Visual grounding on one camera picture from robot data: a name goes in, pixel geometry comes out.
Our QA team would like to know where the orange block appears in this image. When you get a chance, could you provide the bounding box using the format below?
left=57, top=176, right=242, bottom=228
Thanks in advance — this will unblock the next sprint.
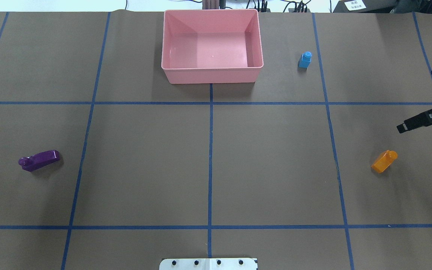
left=371, top=150, right=398, bottom=173

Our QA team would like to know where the purple block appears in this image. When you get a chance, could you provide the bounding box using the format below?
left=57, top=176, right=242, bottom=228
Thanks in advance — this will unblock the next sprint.
left=18, top=150, right=61, bottom=172

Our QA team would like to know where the dark box with label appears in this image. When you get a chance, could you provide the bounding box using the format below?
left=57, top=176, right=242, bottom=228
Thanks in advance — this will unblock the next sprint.
left=331, top=0, right=399, bottom=14

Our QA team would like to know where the pink plastic box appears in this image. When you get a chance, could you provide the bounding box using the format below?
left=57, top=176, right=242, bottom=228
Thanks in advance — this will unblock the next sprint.
left=161, top=9, right=264, bottom=84

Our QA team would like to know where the small blue block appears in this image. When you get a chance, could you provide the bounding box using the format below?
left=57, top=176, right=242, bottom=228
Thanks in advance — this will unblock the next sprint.
left=298, top=51, right=312, bottom=69

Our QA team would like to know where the aluminium frame post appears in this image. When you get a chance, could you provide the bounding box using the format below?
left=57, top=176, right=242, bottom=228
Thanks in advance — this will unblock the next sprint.
left=202, top=0, right=220, bottom=10

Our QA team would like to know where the white metal base plate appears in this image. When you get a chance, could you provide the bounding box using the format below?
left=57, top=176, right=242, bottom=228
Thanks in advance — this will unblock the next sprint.
left=159, top=258, right=258, bottom=270

